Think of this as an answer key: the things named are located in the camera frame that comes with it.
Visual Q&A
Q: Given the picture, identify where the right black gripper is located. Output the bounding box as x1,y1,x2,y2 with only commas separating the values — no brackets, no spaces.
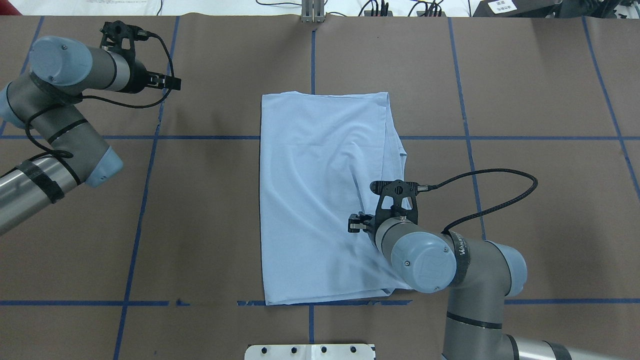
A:
348,212,380,246

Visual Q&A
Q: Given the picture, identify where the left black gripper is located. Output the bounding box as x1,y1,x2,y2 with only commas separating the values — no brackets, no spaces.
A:
135,63,182,94

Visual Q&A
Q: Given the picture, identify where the light blue t-shirt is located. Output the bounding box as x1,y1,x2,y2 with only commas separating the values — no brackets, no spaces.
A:
259,91,410,306

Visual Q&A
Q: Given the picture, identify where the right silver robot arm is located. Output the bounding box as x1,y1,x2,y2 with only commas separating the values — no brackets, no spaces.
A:
348,213,610,360

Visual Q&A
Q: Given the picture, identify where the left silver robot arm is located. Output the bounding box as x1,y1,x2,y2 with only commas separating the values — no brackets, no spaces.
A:
1,27,181,234

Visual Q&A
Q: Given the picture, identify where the black box with label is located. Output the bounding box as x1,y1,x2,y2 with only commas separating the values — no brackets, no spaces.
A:
471,0,562,18

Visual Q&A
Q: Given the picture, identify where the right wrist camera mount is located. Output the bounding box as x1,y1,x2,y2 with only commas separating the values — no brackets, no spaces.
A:
369,179,434,228

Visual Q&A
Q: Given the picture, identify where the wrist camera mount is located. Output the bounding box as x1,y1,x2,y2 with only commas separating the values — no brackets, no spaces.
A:
369,179,434,228
99,20,157,63

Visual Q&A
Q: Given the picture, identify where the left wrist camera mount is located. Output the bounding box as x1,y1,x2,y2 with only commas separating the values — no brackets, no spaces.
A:
99,20,157,63

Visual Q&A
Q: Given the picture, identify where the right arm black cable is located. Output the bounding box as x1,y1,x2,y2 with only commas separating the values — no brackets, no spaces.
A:
427,169,539,236

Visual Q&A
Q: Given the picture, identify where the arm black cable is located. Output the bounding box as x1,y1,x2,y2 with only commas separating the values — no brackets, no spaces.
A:
24,32,175,158
427,169,539,236

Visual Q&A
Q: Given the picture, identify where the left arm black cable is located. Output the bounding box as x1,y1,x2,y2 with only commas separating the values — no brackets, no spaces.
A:
24,32,175,158

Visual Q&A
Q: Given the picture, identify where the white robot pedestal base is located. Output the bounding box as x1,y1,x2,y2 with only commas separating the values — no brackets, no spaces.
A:
244,343,377,360

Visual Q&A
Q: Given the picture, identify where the aluminium frame post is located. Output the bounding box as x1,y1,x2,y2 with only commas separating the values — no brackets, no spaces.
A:
301,0,326,24

